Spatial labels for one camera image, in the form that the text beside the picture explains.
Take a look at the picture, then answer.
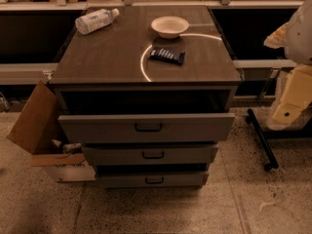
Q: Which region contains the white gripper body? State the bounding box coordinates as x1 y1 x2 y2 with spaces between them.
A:
272 64 312 125

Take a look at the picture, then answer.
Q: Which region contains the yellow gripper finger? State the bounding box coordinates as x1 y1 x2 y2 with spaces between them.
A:
264 22 288 49

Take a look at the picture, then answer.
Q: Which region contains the grey top drawer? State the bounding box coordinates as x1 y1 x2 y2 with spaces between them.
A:
58 113 235 143

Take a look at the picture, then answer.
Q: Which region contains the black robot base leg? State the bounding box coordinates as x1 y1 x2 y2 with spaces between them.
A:
246 108 279 172

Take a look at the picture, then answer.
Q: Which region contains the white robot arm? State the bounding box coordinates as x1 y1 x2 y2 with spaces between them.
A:
264 0 312 130

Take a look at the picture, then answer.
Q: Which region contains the dark wooden drawer cabinet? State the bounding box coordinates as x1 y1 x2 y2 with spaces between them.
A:
51 6 241 175

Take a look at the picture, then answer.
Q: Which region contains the grey bottom drawer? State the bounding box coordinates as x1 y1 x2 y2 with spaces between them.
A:
96 171 209 188

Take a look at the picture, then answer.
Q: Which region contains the open cardboard box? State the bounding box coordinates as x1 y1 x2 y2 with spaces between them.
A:
7 81 95 182

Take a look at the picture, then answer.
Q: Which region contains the white bowl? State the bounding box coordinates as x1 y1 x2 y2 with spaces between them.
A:
151 17 189 39

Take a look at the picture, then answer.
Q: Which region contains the dark blue snack packet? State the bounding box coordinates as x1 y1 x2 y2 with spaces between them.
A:
149 47 185 65

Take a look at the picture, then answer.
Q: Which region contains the clear plastic water bottle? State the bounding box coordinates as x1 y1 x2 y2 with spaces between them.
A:
75 9 120 35

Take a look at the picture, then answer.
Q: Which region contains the grey metal shelf frame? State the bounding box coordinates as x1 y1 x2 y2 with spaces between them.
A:
0 0 312 86

